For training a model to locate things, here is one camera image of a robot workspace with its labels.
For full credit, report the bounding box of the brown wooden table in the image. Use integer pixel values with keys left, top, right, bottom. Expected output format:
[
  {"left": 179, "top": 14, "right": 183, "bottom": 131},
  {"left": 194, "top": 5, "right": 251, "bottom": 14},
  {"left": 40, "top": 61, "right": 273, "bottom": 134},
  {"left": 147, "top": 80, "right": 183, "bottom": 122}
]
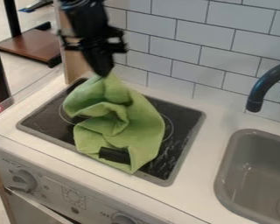
[{"left": 0, "top": 21, "right": 63, "bottom": 69}]

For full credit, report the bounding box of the tap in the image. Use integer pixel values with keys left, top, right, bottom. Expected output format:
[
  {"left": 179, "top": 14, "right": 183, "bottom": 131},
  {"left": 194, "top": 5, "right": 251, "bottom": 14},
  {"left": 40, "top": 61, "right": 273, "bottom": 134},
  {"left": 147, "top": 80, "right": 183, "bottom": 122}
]
[{"left": 245, "top": 60, "right": 280, "bottom": 114}]

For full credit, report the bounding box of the green cloth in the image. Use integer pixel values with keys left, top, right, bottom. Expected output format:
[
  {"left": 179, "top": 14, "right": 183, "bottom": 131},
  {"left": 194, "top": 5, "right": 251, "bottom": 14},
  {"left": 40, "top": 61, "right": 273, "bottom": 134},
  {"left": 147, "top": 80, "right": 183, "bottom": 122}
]
[{"left": 61, "top": 72, "right": 167, "bottom": 175}]

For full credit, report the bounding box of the toy sink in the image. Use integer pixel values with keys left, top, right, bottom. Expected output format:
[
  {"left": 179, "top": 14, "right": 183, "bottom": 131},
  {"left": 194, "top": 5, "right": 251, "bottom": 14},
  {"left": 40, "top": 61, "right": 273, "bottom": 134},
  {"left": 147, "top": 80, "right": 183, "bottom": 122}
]
[{"left": 212, "top": 128, "right": 280, "bottom": 224}]

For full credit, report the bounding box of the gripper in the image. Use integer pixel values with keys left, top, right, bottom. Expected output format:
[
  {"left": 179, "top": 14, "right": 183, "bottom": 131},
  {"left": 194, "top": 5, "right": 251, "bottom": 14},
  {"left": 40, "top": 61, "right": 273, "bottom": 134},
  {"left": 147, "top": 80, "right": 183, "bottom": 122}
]
[{"left": 58, "top": 26, "right": 130, "bottom": 78}]

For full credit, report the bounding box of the toy stove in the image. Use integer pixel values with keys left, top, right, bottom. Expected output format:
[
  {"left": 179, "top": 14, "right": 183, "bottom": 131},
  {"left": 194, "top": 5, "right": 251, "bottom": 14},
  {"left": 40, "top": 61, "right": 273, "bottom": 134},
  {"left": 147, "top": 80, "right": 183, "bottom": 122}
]
[{"left": 15, "top": 77, "right": 207, "bottom": 187}]

